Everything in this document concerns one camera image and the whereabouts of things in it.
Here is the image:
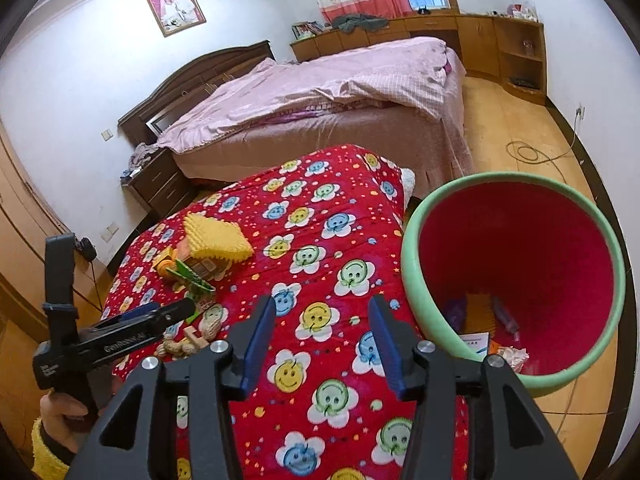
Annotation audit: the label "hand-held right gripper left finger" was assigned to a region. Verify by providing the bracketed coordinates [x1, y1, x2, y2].
[75, 297, 277, 480]

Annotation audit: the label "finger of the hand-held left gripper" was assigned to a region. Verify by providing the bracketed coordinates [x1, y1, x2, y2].
[118, 303, 163, 325]
[144, 299, 197, 340]

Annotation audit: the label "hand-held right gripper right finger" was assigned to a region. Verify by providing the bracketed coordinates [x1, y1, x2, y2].
[367, 295, 581, 480]

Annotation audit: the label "green cardboard box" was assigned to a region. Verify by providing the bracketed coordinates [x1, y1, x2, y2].
[167, 245, 237, 297]

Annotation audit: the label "purple foam fruit net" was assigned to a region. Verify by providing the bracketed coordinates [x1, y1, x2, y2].
[444, 297, 469, 332]

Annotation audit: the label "white and green box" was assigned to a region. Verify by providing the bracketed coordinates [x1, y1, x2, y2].
[457, 332, 494, 362]

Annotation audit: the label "yellow foam fruit net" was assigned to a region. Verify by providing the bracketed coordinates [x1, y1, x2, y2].
[182, 212, 254, 264]
[462, 293, 497, 337]

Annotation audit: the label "white foam fruit net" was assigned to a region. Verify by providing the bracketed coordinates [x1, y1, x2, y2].
[500, 345, 531, 374]

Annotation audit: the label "red bin with green rim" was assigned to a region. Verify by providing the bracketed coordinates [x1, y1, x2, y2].
[401, 172, 626, 399]

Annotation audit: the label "person's left hand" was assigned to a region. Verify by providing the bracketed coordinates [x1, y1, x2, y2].
[40, 390, 100, 442]

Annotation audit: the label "red printed blanket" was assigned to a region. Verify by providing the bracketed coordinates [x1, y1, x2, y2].
[102, 144, 471, 480]

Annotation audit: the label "wooden wardrobe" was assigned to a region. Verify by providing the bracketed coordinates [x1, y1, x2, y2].
[0, 120, 114, 411]

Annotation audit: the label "wooden nightstand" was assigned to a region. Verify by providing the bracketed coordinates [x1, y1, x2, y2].
[122, 147, 194, 212]

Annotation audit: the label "clothes pile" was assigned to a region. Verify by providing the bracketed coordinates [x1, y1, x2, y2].
[120, 142, 162, 181]

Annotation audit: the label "wooden headboard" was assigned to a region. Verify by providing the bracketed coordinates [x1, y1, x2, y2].
[117, 40, 276, 149]

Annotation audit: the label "bed with pink cover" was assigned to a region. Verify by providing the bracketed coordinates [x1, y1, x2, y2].
[155, 36, 449, 154]

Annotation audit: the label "wooden cabinet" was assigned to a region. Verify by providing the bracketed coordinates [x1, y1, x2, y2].
[290, 10, 546, 107]

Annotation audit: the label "dark clothes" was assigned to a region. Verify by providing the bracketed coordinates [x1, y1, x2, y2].
[332, 12, 389, 34]

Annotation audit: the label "green floor cable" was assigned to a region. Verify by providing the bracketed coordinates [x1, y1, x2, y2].
[504, 109, 584, 167]

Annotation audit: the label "framed wall photo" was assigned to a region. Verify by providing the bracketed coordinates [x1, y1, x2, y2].
[145, 0, 207, 38]

